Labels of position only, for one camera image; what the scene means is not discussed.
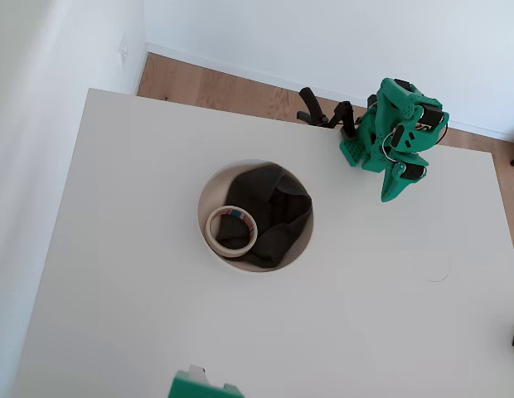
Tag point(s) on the dark grey cloth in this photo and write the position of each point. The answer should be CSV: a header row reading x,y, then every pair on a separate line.
x,y
273,215

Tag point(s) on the black table clamp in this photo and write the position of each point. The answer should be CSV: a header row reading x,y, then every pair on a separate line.
x,y
313,105

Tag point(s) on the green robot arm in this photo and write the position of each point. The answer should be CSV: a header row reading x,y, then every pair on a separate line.
x,y
381,124

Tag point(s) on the white baseboard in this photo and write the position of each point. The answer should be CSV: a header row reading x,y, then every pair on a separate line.
x,y
240,68

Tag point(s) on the cream masking tape roll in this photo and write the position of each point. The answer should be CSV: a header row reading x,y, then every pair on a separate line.
x,y
210,237

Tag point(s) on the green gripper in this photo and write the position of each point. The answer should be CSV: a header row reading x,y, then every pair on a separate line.
x,y
392,185

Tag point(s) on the white wall socket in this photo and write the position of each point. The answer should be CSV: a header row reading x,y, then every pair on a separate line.
x,y
124,50

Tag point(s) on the small white camera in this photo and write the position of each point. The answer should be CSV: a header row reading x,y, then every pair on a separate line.
x,y
197,372

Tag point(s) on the green robot part bottom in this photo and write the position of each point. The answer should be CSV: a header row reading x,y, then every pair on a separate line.
x,y
195,387

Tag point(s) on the white round bowl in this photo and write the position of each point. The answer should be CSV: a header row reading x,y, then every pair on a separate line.
x,y
205,199

